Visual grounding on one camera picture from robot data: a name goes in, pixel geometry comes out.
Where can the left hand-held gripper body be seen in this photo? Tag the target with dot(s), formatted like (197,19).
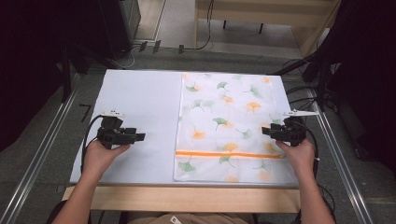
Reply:
(112,135)

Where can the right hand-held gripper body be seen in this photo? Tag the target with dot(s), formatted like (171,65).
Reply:
(292,132)

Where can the white leaf-print mesh laundry bag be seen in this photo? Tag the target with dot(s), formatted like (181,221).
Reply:
(224,93)

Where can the person's right hand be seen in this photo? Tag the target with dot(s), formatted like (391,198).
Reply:
(299,157)

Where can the person's left hand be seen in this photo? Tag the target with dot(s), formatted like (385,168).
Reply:
(99,158)

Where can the white table cover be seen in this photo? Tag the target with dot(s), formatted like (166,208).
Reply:
(140,102)

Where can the black metal stand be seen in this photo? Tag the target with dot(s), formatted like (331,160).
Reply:
(320,90)

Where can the wooden table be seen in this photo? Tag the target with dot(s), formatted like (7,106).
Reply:
(186,199)

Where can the small black floor plug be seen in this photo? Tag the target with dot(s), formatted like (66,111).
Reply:
(143,46)
(156,46)

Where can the white clothing tag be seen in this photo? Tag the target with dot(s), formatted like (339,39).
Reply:
(176,220)

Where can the dark curtain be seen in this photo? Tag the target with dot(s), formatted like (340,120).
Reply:
(28,62)
(370,77)

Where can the person's beige clothing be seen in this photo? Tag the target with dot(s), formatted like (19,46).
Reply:
(211,219)

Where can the black cabinet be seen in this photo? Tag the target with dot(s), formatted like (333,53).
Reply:
(118,25)

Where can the light wooden bench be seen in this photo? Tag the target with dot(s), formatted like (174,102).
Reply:
(264,9)

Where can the aluminium floor rail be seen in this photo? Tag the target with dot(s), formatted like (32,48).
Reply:
(40,155)
(339,155)

